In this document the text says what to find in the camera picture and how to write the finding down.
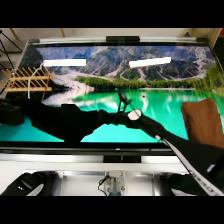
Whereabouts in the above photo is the black cable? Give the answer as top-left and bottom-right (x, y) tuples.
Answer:
(97, 175), (112, 196)

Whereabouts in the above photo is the silver frame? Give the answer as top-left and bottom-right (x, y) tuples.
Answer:
(0, 146), (224, 197)

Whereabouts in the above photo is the wooden rack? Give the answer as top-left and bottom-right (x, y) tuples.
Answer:
(1, 65), (56, 93)

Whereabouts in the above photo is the brown garment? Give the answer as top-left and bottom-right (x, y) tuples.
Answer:
(180, 97), (224, 150)

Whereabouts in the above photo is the white clothes hanger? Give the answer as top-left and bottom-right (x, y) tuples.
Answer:
(27, 63), (47, 100)

